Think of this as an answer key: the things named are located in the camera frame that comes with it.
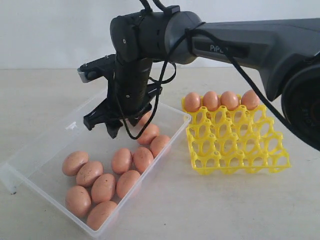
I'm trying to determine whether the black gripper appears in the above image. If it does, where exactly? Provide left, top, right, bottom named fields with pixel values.
left=83, top=56, right=162, bottom=139

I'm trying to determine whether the brown egg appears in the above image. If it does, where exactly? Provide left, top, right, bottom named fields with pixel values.
left=149, top=134, right=171, bottom=158
left=184, top=92, right=201, bottom=113
left=202, top=91, right=220, bottom=112
left=91, top=173, right=117, bottom=204
left=240, top=89, right=260, bottom=110
left=138, top=111, right=152, bottom=127
left=137, top=123, right=160, bottom=145
left=111, top=148, right=133, bottom=175
left=116, top=170, right=141, bottom=199
left=86, top=200, right=117, bottom=231
left=62, top=150, right=89, bottom=177
left=75, top=161, right=104, bottom=188
left=65, top=185, right=92, bottom=218
left=220, top=91, right=239, bottom=111
left=133, top=146, right=154, bottom=173

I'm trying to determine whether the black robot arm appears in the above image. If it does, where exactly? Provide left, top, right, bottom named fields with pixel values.
left=78, top=6, right=320, bottom=150

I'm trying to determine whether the clear plastic storage box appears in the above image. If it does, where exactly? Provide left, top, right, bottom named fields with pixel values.
left=0, top=90, right=192, bottom=240

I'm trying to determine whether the yellow plastic egg tray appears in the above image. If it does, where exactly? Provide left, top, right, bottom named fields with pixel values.
left=181, top=96, right=291, bottom=175

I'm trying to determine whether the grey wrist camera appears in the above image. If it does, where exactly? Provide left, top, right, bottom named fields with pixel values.
left=77, top=54, right=116, bottom=83

